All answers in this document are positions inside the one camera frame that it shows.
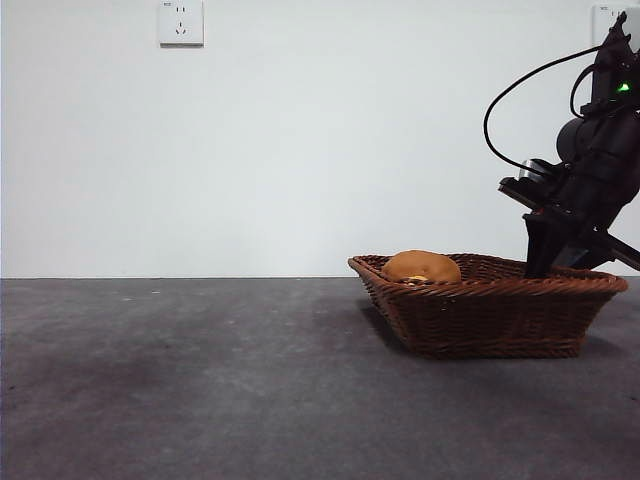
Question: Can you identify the white wall socket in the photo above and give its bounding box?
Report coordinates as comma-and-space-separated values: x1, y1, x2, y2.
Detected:
592, 4, 640, 54
159, 0, 205, 49

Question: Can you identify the black cable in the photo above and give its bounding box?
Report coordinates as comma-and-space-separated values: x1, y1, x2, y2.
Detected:
569, 64, 599, 120
482, 42, 624, 169

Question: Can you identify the brown woven wicker basket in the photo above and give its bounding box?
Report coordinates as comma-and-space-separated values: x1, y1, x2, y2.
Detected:
347, 253, 629, 360

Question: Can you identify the brown potato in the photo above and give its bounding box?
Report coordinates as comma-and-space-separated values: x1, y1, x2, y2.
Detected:
382, 249, 462, 285

